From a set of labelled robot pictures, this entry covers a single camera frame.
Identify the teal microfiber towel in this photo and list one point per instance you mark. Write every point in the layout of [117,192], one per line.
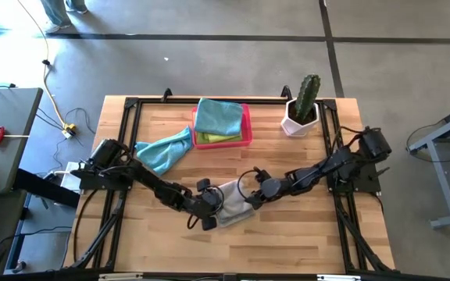
[217,117]
[166,152]

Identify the black aluminium table frame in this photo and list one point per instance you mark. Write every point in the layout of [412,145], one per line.
[264,101]

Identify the pink plastic tray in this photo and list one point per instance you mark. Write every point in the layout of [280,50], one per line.
[248,132]

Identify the grey side table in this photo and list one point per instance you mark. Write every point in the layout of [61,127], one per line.
[6,164]

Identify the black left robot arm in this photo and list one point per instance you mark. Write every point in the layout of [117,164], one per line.
[151,181]

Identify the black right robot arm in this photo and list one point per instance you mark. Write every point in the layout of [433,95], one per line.
[326,166]

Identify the green microfiber towel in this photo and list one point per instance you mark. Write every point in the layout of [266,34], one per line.
[200,138]

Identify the white faceted plant pot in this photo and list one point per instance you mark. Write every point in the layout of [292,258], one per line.
[299,130]

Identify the white power adapter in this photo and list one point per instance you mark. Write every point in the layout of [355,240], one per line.
[68,181]

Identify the green cactus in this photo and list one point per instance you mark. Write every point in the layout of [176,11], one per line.
[308,93]

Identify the black table beam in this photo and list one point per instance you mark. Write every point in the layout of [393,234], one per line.
[45,189]

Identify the grey table leg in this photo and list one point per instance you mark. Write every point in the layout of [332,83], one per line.
[16,234]

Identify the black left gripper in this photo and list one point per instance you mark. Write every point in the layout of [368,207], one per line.
[203,205]

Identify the grey metal table frame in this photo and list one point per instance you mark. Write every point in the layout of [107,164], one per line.
[441,179]

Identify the silver metal bracket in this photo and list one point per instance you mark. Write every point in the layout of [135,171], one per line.
[338,277]
[119,276]

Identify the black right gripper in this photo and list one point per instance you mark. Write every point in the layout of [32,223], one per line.
[272,188]

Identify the person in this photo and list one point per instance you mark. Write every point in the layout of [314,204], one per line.
[53,11]

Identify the grey microfiber towel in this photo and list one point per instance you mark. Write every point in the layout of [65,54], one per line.
[234,207]

